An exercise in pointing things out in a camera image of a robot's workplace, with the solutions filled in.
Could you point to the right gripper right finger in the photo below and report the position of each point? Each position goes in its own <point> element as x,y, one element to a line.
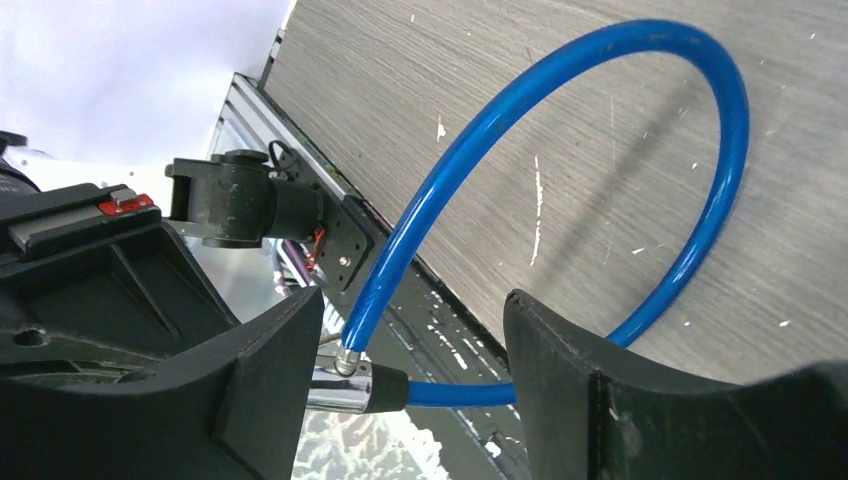
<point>593,410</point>

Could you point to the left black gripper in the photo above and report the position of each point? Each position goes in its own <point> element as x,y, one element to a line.
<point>95,284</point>

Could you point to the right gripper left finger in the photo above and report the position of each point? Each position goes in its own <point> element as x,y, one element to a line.
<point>229,408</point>

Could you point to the blue cable bike lock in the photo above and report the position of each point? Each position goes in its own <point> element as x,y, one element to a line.
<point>522,94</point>

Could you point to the aluminium frame rail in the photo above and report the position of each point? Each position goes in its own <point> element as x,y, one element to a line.
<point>250,118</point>

